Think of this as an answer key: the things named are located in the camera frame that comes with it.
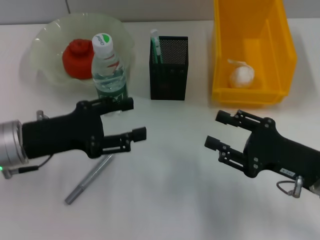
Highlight pale green glass fruit plate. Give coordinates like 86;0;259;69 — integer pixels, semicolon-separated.
29;12;137;96

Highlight wrist cable with plug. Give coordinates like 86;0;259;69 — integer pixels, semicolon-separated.
2;154;55;180
276;175;305;199

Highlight right wrist cable with plug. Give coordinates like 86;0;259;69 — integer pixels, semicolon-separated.
276;175;305;199

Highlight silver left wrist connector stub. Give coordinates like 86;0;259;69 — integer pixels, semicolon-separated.
36;110;51;121

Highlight clear green-label water bottle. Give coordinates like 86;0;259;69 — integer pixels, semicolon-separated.
91;32;130;116

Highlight black mesh pen holder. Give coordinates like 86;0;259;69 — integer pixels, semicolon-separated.
149;35;189;102

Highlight white paper ball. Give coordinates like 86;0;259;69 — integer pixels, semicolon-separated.
226;58;256;89

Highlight left wrist cable with plug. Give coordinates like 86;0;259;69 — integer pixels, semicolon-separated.
2;154;55;180

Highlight red-orange knitted toy orange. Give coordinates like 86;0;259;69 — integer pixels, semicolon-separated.
62;38;97;80

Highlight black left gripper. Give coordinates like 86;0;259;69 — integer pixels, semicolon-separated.
21;96;148;160

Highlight grey metallic pen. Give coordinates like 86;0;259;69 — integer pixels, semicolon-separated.
64;153;114;205

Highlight mint green pen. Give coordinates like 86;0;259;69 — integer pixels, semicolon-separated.
149;29;165;65

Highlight yellow plastic bin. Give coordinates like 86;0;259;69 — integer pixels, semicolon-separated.
211;0;298;109

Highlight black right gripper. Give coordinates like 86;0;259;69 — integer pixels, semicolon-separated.
204;109;320;183

